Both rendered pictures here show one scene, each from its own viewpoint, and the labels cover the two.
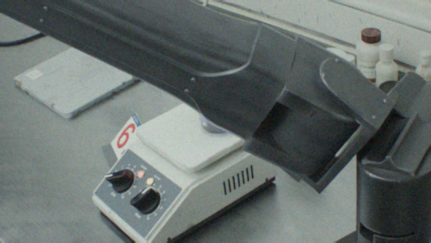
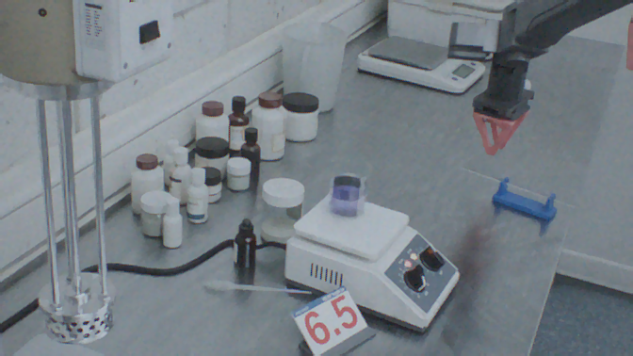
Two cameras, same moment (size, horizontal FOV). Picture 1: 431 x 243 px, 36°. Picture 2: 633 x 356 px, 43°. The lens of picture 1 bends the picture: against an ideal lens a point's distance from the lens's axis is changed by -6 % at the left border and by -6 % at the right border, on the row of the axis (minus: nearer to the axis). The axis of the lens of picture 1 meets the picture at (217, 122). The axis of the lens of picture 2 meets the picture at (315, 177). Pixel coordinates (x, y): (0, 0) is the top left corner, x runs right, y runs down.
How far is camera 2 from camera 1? 146 cm
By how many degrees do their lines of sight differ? 98
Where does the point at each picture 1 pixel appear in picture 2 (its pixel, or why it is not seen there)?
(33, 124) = not seen: outside the picture
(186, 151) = (389, 220)
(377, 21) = (107, 161)
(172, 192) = (420, 241)
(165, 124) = (358, 238)
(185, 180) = (408, 231)
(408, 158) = not seen: hidden behind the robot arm
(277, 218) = not seen: hidden behind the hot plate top
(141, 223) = (446, 270)
